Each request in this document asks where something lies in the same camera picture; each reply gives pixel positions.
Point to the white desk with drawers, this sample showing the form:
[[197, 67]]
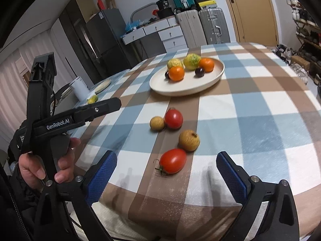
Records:
[[170, 36]]

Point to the small cream plate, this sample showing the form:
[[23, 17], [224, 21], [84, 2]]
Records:
[[103, 85]]

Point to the blue plastic bag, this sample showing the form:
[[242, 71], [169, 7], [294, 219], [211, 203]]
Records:
[[134, 25]]

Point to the pile of loose shoes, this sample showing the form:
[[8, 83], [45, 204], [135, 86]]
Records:
[[282, 51]]

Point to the dark grey fridge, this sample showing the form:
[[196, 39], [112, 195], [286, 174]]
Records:
[[110, 32]]

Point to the rows of assorted shoes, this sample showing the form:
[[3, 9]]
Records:
[[308, 17]]

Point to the wooden shoe rack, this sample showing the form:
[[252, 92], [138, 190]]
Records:
[[304, 42]]

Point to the dark tall cabinet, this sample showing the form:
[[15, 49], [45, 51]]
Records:
[[75, 35]]

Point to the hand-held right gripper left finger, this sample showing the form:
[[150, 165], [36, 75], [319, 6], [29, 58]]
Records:
[[102, 178]]

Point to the person's left forearm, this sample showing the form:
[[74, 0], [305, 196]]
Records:
[[17, 205]]

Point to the small brown longan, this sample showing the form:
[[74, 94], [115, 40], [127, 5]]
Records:
[[157, 123]]

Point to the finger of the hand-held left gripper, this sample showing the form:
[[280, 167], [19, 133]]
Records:
[[37, 87], [100, 108]]

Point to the large brown longan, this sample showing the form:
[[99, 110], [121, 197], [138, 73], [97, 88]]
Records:
[[189, 140]]

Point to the black bag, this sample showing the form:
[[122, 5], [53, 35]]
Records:
[[164, 7]]

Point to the red tomato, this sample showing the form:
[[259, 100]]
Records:
[[173, 119], [173, 161]]

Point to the grey arched tube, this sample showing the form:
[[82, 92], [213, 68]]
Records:
[[141, 7]]

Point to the green lime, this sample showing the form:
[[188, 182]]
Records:
[[92, 100]]

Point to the yellow green guava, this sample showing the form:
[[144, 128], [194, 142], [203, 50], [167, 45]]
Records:
[[174, 62], [192, 60]]

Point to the beige suitcase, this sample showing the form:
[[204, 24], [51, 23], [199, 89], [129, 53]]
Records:
[[190, 29]]

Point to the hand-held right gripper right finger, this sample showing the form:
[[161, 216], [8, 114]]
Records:
[[232, 178]]

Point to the brown flat cardboard box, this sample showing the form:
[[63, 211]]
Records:
[[109, 1]]

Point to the white curtain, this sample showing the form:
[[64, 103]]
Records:
[[15, 80]]

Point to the person's left hand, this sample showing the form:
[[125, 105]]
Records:
[[64, 162]]

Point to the blue brown checked tablecloth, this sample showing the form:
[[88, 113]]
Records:
[[263, 110]]

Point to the small cardboard box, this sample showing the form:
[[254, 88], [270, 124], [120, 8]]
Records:
[[300, 62]]

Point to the large cream plate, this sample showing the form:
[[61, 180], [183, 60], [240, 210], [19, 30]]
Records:
[[190, 86]]

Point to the red flat box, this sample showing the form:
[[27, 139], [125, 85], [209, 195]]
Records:
[[100, 4]]

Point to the white kettle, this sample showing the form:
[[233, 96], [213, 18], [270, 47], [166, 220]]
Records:
[[79, 89]]

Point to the orange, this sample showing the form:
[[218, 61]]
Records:
[[206, 64], [176, 73]]

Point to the silver suitcase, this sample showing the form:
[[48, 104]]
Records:
[[214, 26]]

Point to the wooden door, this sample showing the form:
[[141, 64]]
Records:
[[253, 12]]

